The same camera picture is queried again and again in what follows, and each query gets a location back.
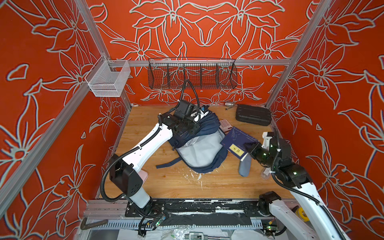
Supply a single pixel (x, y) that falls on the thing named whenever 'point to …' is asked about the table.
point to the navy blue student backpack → (201, 148)
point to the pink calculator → (225, 126)
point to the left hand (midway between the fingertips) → (198, 121)
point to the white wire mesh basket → (104, 83)
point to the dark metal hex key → (84, 226)
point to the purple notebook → (239, 142)
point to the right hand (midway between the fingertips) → (241, 143)
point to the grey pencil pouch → (244, 166)
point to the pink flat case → (144, 175)
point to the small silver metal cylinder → (229, 104)
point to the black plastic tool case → (253, 115)
